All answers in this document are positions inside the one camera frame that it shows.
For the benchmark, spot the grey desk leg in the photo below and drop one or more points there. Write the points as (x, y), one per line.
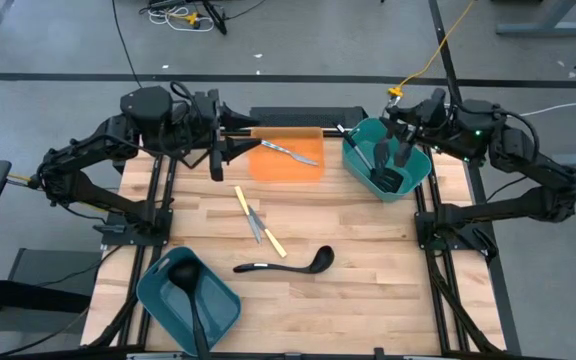
(543, 29)

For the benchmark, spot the dark teal plastic bin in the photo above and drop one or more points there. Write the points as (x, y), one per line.
(218, 305)

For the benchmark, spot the black cart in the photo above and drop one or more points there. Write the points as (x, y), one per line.
(18, 295)

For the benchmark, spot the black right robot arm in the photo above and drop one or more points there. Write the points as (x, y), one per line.
(508, 207)

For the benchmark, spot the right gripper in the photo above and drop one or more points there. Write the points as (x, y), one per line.
(420, 120)

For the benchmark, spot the black perforated metal box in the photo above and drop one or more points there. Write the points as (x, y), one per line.
(308, 117)

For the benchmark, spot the light teal plastic bin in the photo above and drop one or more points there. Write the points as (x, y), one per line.
(420, 165)

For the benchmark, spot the small black ladle white label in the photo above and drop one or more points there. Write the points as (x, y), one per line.
(323, 259)

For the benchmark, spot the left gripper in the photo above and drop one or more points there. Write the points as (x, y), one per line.
(203, 120)

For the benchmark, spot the large black ladle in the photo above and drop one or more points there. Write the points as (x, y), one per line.
(184, 275)

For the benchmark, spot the black aluminium rig frame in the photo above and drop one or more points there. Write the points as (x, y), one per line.
(330, 133)

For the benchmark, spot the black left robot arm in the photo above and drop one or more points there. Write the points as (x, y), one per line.
(103, 200)

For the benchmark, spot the orange translucent plastic tray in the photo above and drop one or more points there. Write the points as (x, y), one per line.
(288, 170)

